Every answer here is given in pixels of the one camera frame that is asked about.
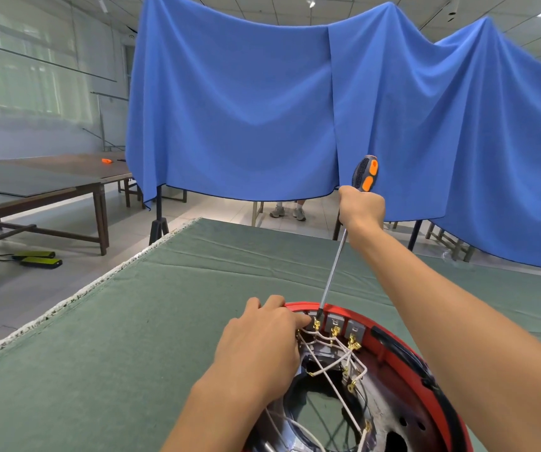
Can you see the person's right hand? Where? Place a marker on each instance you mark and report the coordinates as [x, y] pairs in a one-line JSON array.
[[362, 214]]

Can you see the person's left hand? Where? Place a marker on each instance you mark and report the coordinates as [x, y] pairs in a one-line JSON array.
[[251, 353]]

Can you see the person's right fingers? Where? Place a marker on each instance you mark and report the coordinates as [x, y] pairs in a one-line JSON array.
[[347, 195]]

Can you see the person's left fingers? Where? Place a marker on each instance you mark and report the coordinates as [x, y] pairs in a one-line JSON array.
[[275, 309]]

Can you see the red round appliance housing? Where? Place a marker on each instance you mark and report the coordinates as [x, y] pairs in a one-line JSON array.
[[407, 371]]

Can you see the person's right forearm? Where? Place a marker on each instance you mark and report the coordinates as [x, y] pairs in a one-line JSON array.
[[463, 338]]

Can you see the person's left forearm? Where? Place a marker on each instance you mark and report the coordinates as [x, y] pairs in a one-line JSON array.
[[218, 418]]

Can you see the black tripod stand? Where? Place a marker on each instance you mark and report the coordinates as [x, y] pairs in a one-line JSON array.
[[159, 225], [414, 235]]

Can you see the wooden bench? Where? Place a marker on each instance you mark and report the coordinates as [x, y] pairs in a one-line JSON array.
[[449, 240]]

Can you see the wide blue hanging cloth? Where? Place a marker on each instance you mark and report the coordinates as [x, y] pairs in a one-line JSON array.
[[449, 136], [233, 112]]

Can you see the green felt table cover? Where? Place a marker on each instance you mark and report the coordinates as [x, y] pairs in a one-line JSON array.
[[124, 348]]

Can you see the yellow black flat device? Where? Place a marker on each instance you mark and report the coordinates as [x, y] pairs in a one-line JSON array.
[[42, 262], [35, 254]]

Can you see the brown wooden table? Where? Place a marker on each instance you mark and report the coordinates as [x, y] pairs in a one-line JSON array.
[[82, 162]]

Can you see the dark wooden table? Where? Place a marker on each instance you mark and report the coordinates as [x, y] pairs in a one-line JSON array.
[[25, 188]]

